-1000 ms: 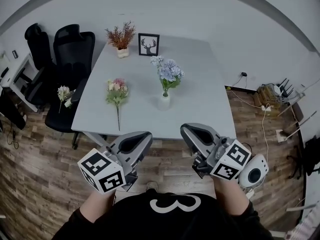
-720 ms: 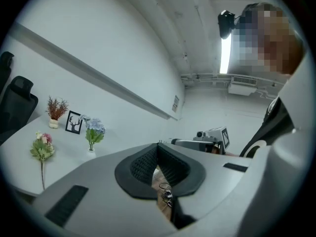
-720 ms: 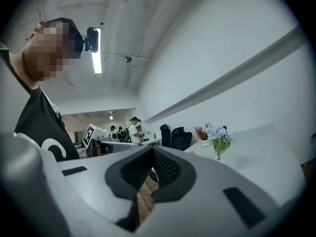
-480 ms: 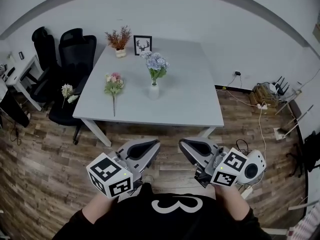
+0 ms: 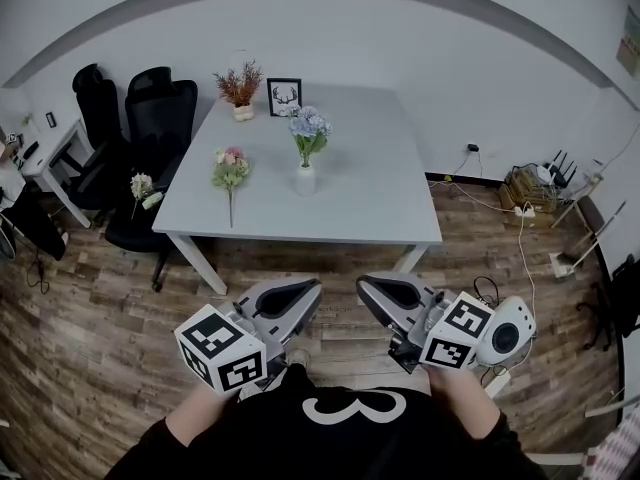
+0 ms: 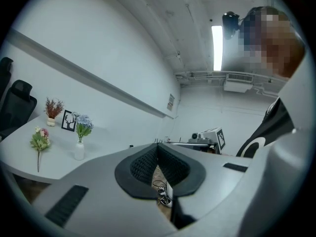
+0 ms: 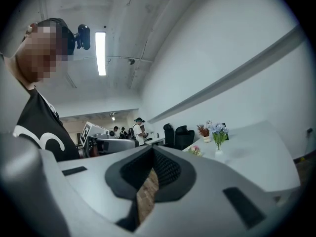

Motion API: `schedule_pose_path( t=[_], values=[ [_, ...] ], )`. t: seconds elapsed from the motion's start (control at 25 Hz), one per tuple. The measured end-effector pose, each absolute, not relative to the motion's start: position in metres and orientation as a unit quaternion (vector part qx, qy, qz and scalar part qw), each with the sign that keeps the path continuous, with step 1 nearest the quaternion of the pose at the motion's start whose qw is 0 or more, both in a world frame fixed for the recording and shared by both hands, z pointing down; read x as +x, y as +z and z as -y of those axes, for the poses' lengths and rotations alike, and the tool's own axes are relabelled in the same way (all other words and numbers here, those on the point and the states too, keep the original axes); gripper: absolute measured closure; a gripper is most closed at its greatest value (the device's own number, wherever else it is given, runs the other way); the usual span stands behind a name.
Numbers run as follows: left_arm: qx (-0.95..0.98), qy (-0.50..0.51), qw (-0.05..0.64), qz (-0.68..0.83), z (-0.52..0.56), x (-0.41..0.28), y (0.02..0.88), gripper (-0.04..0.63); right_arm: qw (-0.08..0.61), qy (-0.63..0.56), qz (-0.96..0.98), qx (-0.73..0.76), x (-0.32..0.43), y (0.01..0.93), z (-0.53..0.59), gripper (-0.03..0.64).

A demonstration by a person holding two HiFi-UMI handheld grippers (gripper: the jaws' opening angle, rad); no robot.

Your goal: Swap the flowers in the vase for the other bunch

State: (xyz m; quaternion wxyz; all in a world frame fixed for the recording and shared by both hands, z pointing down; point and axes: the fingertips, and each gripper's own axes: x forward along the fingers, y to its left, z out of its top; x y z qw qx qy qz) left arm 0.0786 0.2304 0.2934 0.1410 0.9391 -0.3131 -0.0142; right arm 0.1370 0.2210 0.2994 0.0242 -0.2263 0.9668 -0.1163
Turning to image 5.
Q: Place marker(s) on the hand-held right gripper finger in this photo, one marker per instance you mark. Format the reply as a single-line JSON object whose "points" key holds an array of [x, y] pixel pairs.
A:
{"points": [[410, 281], [395, 317]]}

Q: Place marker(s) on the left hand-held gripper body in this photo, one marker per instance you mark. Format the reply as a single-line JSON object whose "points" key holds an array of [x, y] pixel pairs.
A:
{"points": [[220, 348]]}

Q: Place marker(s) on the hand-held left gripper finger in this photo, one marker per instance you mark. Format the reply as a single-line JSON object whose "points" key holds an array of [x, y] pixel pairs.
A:
{"points": [[300, 318], [280, 288]]}

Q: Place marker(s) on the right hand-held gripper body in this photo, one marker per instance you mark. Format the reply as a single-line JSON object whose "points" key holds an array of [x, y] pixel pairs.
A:
{"points": [[455, 333]]}

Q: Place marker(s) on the white vase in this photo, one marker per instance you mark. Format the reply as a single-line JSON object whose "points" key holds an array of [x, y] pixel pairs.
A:
{"points": [[305, 183]]}

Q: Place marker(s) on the pink flower bouquet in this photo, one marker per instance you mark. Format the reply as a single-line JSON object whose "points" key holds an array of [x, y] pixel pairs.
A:
{"points": [[230, 170]]}

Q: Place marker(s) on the blue flower bouquet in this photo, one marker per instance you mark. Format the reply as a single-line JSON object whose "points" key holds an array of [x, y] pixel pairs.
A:
{"points": [[310, 128]]}

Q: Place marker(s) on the person's right forearm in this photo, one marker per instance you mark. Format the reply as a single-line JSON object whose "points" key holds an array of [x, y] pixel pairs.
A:
{"points": [[465, 403]]}

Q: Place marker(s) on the person's left forearm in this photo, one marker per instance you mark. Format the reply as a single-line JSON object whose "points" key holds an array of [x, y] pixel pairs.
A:
{"points": [[200, 418]]}

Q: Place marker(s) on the white flower bunch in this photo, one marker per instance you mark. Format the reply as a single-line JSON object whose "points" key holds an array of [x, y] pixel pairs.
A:
{"points": [[141, 185]]}

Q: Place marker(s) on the person's grey shoe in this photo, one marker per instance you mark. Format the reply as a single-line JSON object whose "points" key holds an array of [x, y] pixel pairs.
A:
{"points": [[299, 357]]}

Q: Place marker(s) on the white round speaker device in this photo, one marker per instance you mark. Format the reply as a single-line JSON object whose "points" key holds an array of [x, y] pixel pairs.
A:
{"points": [[510, 335]]}

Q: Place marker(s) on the white table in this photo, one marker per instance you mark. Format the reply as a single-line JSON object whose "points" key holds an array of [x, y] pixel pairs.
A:
{"points": [[360, 178]]}

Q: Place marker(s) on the white square floor box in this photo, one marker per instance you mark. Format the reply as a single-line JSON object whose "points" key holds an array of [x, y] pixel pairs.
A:
{"points": [[560, 268]]}

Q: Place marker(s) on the white power strip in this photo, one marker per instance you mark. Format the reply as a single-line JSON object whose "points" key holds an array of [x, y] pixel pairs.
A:
{"points": [[525, 211]]}

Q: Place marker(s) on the person's black shirt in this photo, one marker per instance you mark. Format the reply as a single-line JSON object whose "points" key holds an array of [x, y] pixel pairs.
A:
{"points": [[350, 448]]}

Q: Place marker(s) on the pile of brown boxes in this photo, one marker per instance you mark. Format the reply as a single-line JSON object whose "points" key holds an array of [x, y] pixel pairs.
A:
{"points": [[520, 188]]}

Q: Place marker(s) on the white router black antennas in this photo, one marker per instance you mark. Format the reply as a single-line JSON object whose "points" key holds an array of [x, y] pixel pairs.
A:
{"points": [[545, 173]]}

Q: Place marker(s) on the black swivel chair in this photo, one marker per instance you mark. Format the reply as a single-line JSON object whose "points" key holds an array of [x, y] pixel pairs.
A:
{"points": [[627, 288]]}

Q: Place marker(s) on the black framed deer picture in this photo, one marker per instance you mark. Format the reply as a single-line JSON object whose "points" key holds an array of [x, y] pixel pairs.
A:
{"points": [[284, 97]]}

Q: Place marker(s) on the dried orange plant white pot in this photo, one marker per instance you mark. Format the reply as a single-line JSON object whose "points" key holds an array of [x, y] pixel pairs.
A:
{"points": [[240, 88]]}

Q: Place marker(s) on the pink checked cloth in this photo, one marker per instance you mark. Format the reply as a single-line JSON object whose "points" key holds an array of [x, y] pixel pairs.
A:
{"points": [[620, 453]]}

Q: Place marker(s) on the black mesh office chair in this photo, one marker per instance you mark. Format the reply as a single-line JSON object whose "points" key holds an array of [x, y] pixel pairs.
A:
{"points": [[160, 108], [97, 108]]}

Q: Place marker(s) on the white side desk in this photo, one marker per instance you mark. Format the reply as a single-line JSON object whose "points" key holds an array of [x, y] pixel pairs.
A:
{"points": [[50, 153]]}

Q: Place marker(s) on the small black device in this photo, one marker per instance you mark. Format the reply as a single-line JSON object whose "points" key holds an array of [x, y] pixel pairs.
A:
{"points": [[49, 119]]}

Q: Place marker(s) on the black wall charger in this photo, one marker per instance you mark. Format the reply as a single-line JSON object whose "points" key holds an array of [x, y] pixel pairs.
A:
{"points": [[473, 147]]}

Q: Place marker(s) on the wall poster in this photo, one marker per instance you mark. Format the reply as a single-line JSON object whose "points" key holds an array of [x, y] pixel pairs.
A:
{"points": [[630, 43]]}

